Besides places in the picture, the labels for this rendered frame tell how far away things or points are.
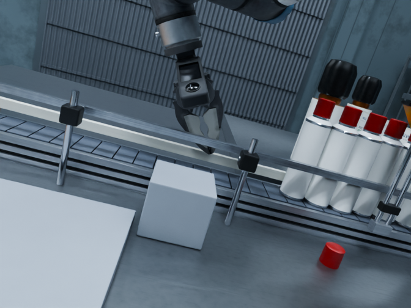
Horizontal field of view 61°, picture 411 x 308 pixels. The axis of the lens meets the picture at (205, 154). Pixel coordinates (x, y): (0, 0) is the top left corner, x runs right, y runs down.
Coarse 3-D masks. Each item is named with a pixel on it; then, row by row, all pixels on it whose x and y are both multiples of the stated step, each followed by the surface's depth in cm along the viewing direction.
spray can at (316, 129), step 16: (320, 112) 66; (304, 128) 67; (320, 128) 65; (304, 144) 67; (320, 144) 66; (304, 160) 67; (288, 176) 70; (304, 176) 68; (288, 192) 70; (304, 192) 70
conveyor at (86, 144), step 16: (0, 128) 62; (16, 128) 64; (32, 128) 67; (48, 128) 69; (80, 144) 66; (96, 144) 68; (112, 144) 71; (128, 160) 65; (144, 160) 67; (176, 160) 73; (224, 176) 72; (256, 192) 68; (272, 192) 70; (320, 208) 69
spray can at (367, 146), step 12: (372, 120) 66; (384, 120) 65; (360, 132) 67; (372, 132) 66; (360, 144) 67; (372, 144) 66; (360, 156) 67; (372, 156) 67; (348, 168) 68; (360, 168) 67; (336, 192) 70; (348, 192) 69; (336, 204) 70; (348, 204) 69
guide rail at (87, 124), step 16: (32, 112) 69; (48, 112) 69; (80, 128) 70; (96, 128) 70; (112, 128) 70; (144, 144) 71; (160, 144) 71; (176, 144) 71; (208, 160) 72; (224, 160) 73; (272, 176) 74
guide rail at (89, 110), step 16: (32, 96) 60; (48, 96) 60; (96, 112) 61; (112, 112) 62; (144, 128) 62; (160, 128) 62; (208, 144) 64; (224, 144) 64; (272, 160) 65; (288, 160) 65; (336, 176) 66; (352, 176) 67; (384, 192) 67
